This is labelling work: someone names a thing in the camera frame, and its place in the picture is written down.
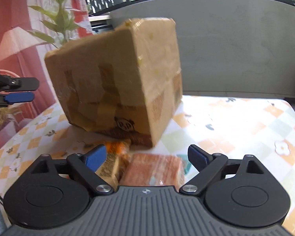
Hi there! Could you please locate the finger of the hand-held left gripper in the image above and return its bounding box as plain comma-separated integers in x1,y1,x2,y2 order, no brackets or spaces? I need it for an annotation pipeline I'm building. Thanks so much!
0,91,35,108
0,69,40,92

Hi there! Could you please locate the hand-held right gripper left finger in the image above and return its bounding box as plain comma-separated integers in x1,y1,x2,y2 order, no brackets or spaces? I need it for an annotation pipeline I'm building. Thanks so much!
29,145,114,196

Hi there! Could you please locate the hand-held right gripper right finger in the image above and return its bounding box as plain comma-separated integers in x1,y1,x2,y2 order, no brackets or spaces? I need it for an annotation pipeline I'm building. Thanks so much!
179,145,269,195

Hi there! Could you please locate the brown snack packet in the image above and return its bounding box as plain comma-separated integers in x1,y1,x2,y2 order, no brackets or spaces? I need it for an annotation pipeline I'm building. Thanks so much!
95,152,131,185

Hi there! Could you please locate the yellow snack packet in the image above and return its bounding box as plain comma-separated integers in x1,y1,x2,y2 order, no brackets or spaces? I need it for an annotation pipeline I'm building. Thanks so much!
105,139,132,153

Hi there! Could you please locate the orange snack packet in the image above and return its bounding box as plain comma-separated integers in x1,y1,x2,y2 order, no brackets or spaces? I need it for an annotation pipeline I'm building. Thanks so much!
118,153,185,187

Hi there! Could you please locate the plastic-lined cardboard box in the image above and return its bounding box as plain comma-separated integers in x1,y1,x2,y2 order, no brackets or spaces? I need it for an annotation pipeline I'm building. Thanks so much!
44,17,183,149

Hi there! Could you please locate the floral checked tablecloth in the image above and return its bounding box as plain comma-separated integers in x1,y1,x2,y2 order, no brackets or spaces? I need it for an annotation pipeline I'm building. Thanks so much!
0,95,295,236

